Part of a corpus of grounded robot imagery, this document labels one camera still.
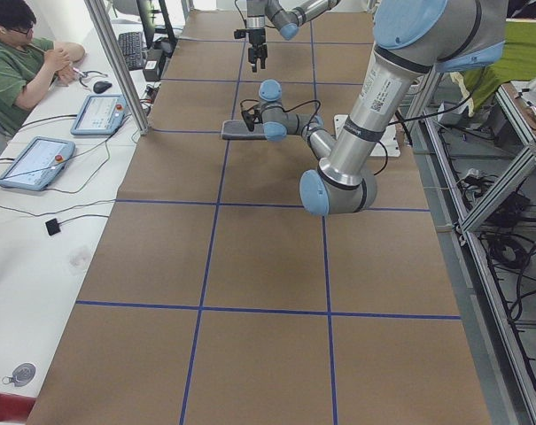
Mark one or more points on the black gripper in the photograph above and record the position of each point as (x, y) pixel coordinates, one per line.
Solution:
(256, 39)
(250, 119)

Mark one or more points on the pink and grey towel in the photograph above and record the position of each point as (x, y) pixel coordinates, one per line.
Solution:
(238, 130)

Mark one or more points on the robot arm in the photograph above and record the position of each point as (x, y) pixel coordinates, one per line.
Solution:
(411, 38)
(287, 23)

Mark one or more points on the black keyboard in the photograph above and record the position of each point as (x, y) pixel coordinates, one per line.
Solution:
(132, 49)

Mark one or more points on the far teach pendant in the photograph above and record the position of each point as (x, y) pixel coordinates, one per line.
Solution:
(100, 115)

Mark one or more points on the teach pendant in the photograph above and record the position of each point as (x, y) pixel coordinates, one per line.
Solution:
(38, 165)
(100, 115)

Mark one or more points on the black computer mouse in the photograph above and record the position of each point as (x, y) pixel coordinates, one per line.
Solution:
(101, 87)

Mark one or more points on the near teach pendant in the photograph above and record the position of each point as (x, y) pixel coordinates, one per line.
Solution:
(38, 165)

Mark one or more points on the small black square device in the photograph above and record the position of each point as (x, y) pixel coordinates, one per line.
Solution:
(53, 227)

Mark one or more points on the person in green shirt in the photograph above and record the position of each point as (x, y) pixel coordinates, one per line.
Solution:
(29, 65)

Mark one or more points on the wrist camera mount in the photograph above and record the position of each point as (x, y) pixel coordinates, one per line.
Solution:
(242, 33)

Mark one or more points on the aluminium frame post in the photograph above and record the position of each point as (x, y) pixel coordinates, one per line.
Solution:
(108, 39)

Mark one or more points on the aluminium side frame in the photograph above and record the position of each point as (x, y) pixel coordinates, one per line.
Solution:
(479, 176)

